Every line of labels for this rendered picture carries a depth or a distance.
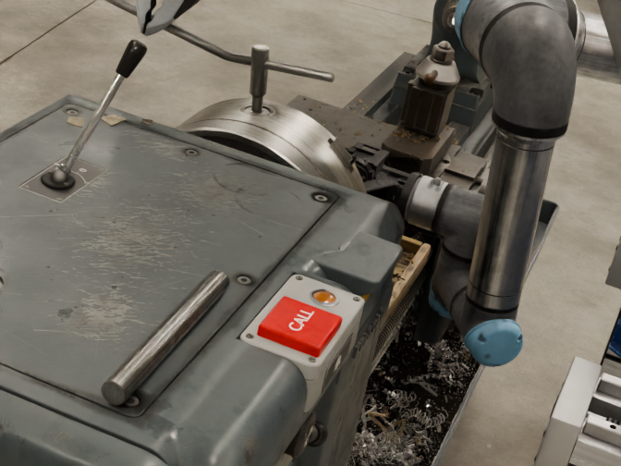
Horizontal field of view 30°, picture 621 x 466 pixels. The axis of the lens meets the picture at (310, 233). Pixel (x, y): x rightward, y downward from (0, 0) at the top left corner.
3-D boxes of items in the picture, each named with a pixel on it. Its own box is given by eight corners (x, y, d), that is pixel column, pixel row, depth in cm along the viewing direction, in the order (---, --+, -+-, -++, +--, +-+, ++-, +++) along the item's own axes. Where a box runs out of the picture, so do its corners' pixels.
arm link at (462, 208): (498, 270, 166) (514, 219, 162) (426, 245, 169) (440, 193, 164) (510, 248, 172) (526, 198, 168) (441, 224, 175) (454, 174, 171)
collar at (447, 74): (452, 89, 200) (456, 73, 199) (409, 76, 202) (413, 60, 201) (464, 76, 207) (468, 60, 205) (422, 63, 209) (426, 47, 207)
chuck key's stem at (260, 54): (266, 130, 151) (272, 45, 146) (260, 136, 149) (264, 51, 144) (251, 127, 152) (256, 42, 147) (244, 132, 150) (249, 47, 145)
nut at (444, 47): (448, 67, 201) (453, 48, 199) (427, 60, 202) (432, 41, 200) (455, 60, 204) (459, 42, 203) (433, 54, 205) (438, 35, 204)
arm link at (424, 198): (427, 239, 168) (440, 190, 164) (397, 229, 169) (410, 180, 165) (441, 219, 175) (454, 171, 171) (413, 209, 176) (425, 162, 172)
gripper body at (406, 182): (344, 182, 180) (417, 207, 177) (324, 202, 172) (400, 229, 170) (354, 138, 176) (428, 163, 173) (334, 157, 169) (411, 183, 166)
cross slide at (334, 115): (480, 216, 204) (487, 194, 201) (260, 142, 214) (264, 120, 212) (502, 182, 218) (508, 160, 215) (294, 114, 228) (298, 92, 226)
